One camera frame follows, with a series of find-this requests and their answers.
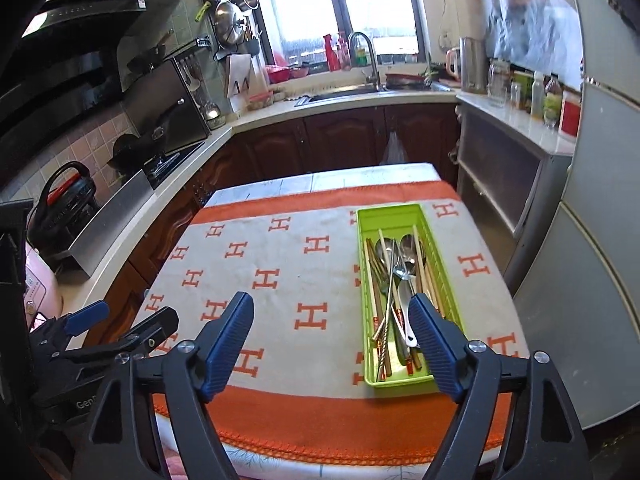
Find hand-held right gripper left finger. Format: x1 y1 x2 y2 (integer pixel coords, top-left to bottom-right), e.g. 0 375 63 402
70 290 256 480

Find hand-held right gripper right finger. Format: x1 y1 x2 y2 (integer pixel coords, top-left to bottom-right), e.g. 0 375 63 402
407 292 593 480

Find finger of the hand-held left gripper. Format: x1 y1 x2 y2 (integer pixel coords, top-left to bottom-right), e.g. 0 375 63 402
60 300 111 336
117 306 180 356

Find white ceramic spoon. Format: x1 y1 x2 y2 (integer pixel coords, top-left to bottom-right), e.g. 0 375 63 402
395 302 420 350

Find smooth metal chopstick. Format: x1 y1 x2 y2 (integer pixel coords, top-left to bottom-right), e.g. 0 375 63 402
377 238 401 346

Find large metal spoon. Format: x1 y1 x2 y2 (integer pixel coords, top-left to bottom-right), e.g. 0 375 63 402
398 234 421 311

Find green plastic utensil tray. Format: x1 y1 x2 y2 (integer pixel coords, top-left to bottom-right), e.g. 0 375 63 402
356 202 466 387

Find pink kitchen appliance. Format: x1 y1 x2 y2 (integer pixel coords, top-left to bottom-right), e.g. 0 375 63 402
22 247 63 331

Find orange and beige printed blanket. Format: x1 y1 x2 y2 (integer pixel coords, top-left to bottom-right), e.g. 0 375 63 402
125 180 531 456

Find steel stove guard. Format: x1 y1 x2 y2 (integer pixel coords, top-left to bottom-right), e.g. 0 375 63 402
65 170 156 278

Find black pressure cooker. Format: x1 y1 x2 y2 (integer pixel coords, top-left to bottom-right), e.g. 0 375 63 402
27 160 98 256

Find white patterned table cover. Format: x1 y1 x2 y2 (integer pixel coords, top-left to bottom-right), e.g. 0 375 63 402
155 400 506 480

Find gas stove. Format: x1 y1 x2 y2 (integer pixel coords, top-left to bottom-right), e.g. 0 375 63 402
142 140 208 188

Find black wok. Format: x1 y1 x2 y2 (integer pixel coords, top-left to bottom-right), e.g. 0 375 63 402
107 132 161 168

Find grey refrigerator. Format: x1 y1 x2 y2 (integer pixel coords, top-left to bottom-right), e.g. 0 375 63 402
505 0 640 431

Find white plastic bag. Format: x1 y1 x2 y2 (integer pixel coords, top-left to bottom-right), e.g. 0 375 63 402
379 130 408 166

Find white kitchen countertop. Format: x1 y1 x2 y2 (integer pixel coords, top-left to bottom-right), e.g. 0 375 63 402
60 87 461 306

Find stainless steel splash panel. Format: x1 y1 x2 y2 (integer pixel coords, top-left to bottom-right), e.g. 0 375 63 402
122 55 211 153

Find steel ladle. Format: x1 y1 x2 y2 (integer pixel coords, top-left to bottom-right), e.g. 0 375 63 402
197 87 221 121

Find dark wooden base cabinets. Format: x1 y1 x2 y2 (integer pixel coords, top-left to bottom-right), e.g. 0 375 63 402
125 102 461 281

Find black range hood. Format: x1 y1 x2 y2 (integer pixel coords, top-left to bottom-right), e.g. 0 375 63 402
0 0 186 171

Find black hanging frying pan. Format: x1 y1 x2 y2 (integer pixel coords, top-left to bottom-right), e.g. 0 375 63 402
127 32 173 73

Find white cutting board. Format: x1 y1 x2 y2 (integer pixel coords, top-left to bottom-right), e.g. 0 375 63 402
222 55 273 98

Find steel sink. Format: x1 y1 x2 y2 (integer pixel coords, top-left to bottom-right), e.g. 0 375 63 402
307 85 386 103

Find red box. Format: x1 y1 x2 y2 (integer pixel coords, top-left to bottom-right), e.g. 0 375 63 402
559 87 583 138

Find red plate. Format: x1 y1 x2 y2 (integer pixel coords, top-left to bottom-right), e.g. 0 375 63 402
385 72 426 88

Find glass jar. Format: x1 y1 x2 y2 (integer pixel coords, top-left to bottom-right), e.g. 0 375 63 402
487 59 511 108

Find white plastic bottle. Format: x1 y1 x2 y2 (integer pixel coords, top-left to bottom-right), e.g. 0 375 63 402
530 70 546 121

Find green label bottle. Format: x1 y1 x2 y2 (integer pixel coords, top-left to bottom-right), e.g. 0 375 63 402
542 74 563 128

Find green box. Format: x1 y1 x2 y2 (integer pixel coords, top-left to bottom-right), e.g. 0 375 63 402
512 71 535 111

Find red basin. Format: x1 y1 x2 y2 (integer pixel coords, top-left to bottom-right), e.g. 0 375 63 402
265 64 308 83

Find stainless steel kettle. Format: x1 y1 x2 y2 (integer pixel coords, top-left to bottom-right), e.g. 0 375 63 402
459 36 488 95

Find steel faucet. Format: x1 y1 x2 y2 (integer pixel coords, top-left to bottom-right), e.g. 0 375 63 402
347 31 383 91

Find large hanging steel pan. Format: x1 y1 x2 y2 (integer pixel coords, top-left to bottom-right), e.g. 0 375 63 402
212 0 248 46

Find kitchen window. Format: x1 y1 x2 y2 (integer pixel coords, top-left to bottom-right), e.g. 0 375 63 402
242 0 431 68

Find crumpled plastic wall sheet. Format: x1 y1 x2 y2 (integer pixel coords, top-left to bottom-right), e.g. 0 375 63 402
487 0 586 76

